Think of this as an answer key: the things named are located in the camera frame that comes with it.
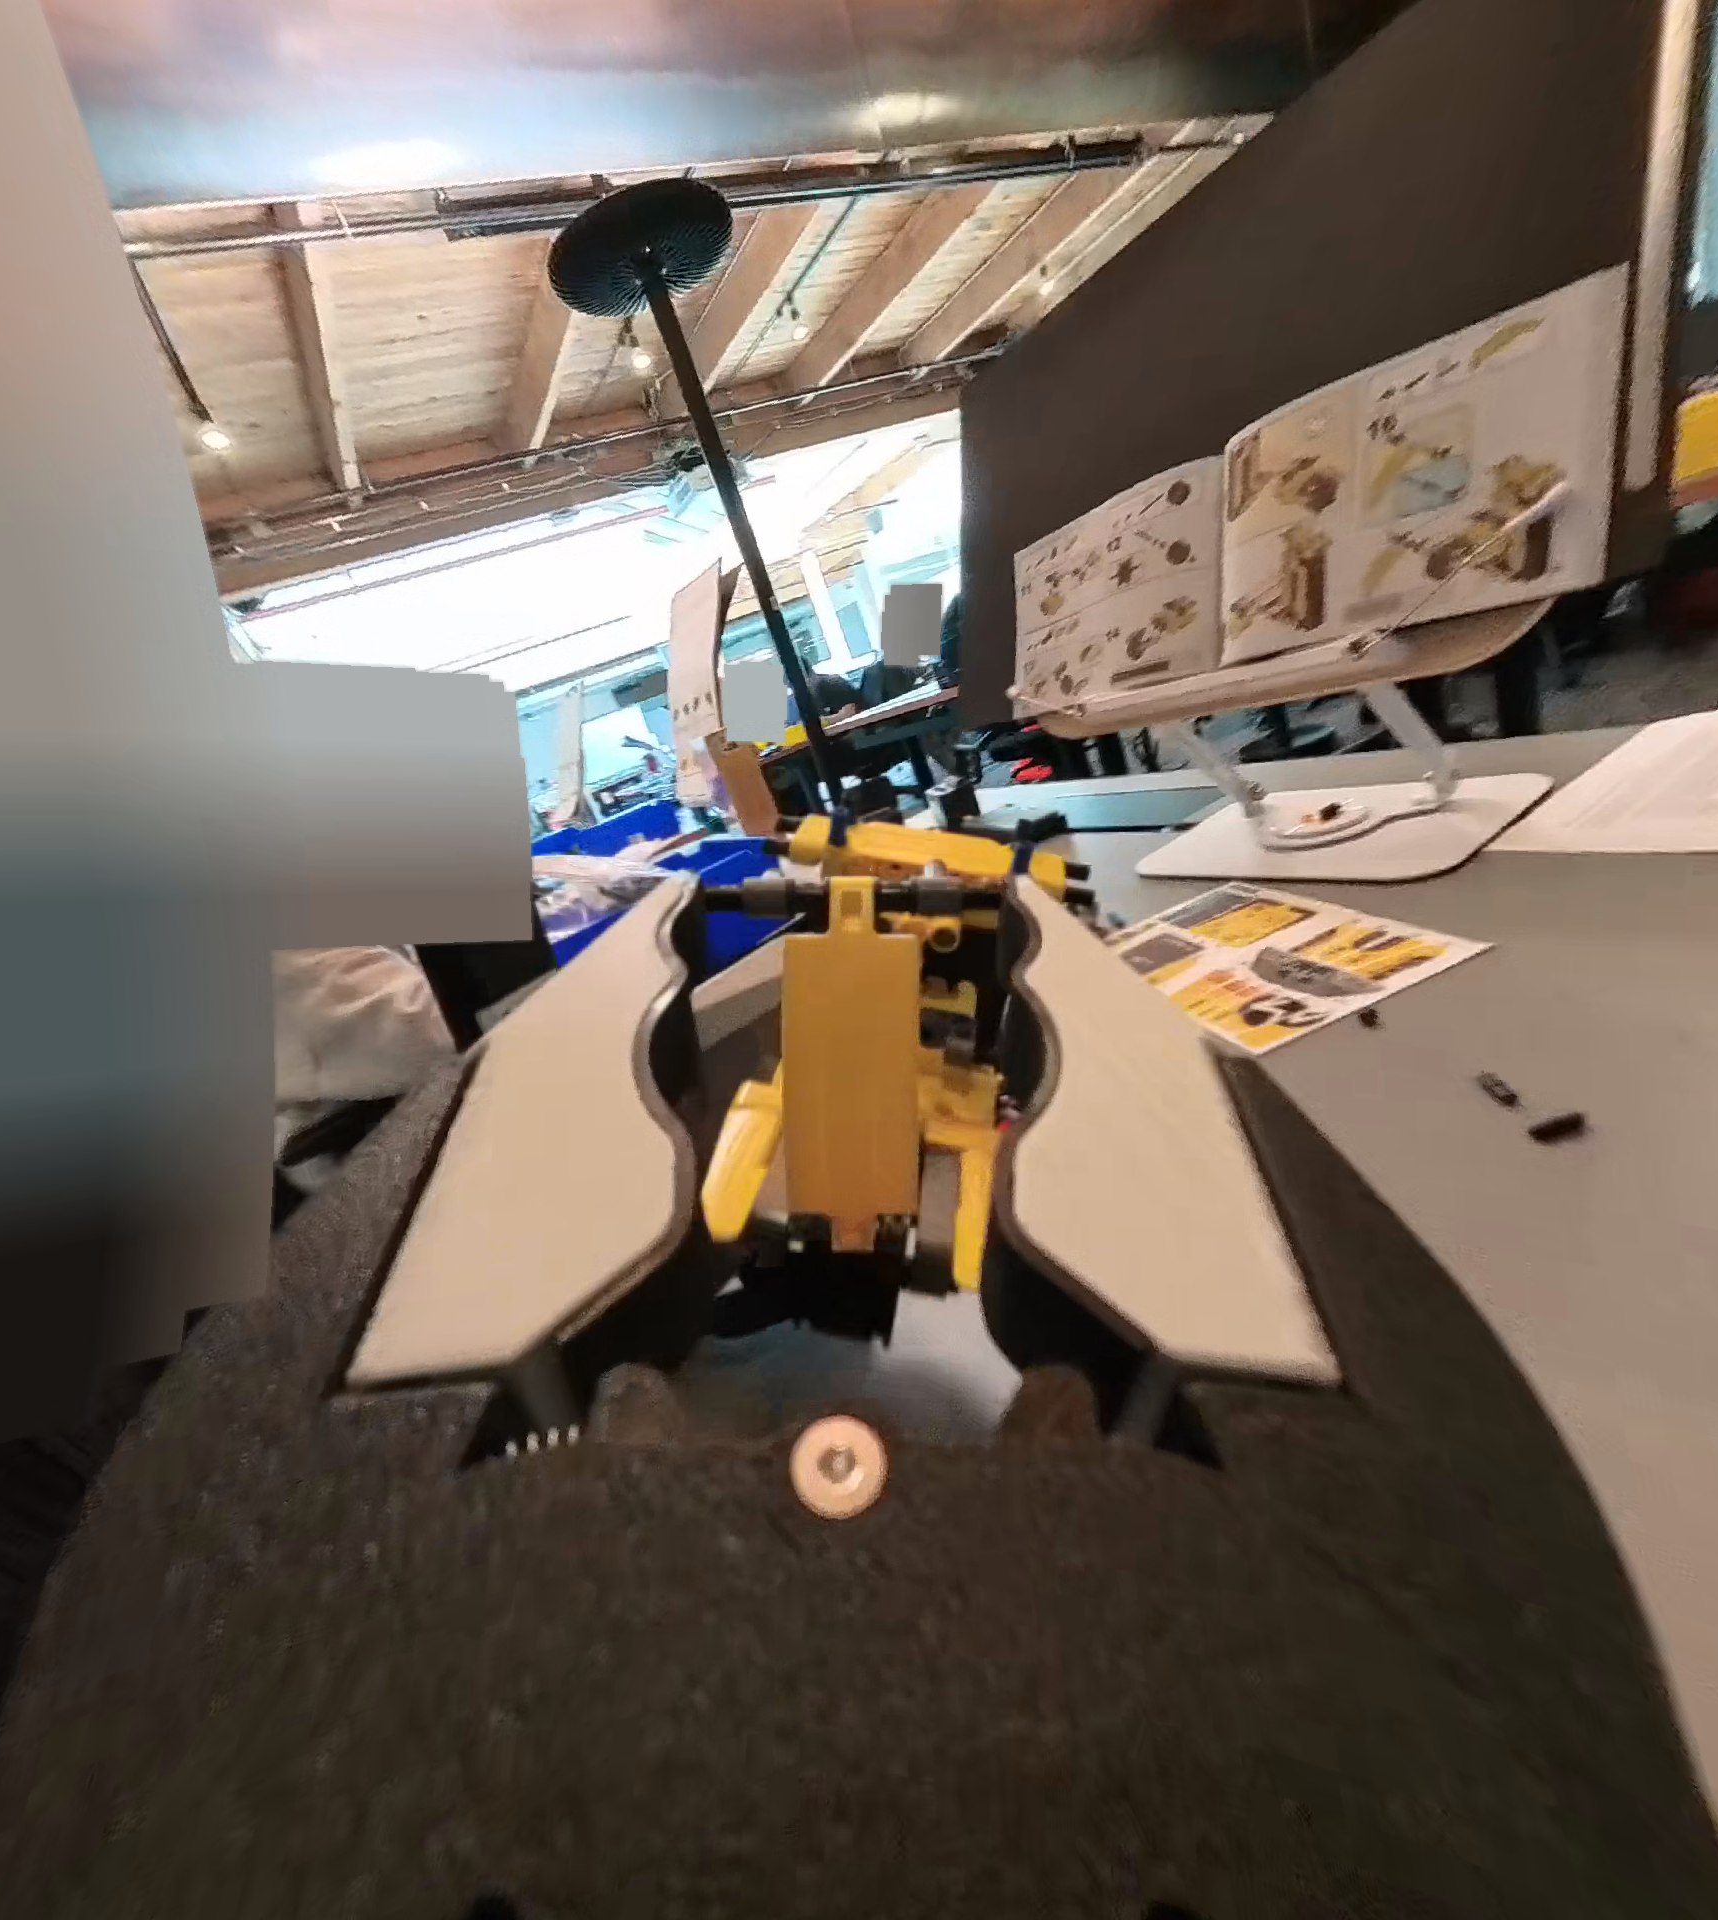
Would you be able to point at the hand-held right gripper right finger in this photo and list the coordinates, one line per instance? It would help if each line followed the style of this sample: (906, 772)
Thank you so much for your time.
(1175, 1202)

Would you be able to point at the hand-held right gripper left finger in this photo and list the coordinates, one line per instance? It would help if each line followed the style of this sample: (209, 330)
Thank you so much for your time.
(528, 1202)

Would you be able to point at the yellow black toy brick model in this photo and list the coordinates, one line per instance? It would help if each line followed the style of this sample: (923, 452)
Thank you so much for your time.
(964, 1112)

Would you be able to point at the yellow brick panel with axle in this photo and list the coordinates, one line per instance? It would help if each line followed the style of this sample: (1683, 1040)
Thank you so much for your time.
(851, 1050)

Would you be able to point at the yellow printed leaflet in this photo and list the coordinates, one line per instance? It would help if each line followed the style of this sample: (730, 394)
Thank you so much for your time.
(1295, 962)

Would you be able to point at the black brick pin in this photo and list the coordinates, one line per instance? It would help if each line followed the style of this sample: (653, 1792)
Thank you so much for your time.
(1557, 1127)
(1498, 1089)

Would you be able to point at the blue plastic bin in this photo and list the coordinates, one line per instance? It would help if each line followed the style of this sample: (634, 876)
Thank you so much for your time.
(731, 901)

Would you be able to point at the large brown cardboard box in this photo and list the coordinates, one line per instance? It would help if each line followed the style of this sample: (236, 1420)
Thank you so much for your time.
(701, 659)

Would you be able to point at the printed paper sheets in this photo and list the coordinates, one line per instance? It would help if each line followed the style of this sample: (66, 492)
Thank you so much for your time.
(1687, 781)

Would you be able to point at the open instruction booklet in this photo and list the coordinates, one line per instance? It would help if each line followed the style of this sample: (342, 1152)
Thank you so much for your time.
(1323, 512)

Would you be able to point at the black floor lamp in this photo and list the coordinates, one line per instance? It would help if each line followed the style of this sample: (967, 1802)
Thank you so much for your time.
(642, 248)

